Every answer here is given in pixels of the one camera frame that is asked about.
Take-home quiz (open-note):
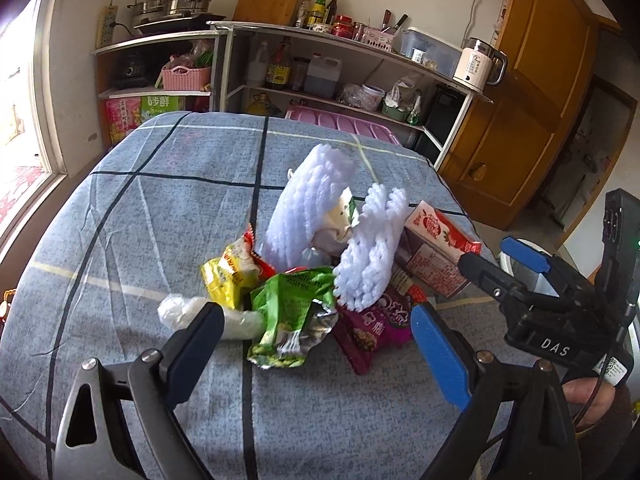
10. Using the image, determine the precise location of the strawberry milk carton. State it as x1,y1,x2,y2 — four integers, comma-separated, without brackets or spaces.
395,200,483,298

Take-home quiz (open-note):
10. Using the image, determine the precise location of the white foam net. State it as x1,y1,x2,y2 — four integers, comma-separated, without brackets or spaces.
333,183,410,312
262,144,355,272

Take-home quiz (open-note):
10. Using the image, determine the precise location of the green snack bag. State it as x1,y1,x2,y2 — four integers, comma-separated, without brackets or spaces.
246,266,338,370

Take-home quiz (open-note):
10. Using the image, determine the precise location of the white trash bin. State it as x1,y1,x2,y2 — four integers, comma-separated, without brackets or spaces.
498,249,639,399

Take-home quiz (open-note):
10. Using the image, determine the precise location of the right hand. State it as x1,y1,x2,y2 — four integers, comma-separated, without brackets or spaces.
562,377,615,431

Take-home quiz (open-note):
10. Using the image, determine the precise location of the wooden door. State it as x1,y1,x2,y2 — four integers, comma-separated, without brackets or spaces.
439,0,599,230

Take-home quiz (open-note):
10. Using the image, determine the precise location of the white plastic bag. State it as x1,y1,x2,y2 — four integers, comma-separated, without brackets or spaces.
157,294,266,340

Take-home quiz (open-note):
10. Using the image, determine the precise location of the magenta snack wrapper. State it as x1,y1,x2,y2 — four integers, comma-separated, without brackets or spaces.
332,285,430,375

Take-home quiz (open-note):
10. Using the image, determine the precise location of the yellow red snack bag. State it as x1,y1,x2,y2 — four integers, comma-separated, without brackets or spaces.
201,224,277,311

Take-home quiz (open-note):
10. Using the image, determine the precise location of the crumpled beige paper carton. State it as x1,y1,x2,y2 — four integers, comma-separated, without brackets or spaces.
311,188,359,256

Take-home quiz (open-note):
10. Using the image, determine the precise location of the white electric kettle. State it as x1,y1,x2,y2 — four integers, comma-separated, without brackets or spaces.
454,37,508,92

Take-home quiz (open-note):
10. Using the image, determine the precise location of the pink plastic tub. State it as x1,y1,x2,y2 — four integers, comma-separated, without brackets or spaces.
285,105,400,145

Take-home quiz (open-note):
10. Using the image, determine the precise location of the clear plastic storage box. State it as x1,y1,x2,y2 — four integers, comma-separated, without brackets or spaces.
393,27,461,78

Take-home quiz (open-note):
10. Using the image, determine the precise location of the dark liquid jug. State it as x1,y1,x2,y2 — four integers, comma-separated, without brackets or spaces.
304,53,343,100

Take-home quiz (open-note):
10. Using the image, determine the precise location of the white metal shelf unit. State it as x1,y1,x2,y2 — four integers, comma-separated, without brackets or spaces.
209,21,490,167

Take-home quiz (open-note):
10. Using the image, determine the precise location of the red jar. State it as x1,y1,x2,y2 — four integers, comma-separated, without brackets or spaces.
331,14,354,39

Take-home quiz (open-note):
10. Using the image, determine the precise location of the soy sauce bottle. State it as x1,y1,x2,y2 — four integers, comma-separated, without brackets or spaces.
265,37,293,89

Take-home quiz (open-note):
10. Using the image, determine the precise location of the pink green cardboard box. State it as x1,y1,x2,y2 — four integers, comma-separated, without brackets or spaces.
104,94,186,145

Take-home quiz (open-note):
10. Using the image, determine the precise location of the wooden side shelf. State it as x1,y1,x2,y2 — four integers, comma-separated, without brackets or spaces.
93,30,224,148

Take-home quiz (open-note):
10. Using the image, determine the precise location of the pink woven basket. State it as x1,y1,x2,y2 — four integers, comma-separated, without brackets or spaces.
160,66,212,91

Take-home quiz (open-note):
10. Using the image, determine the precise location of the power strip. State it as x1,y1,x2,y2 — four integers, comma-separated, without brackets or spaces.
96,4,118,49

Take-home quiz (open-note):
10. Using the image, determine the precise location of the steel steamer pot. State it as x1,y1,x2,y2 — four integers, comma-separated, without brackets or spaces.
128,0,213,27

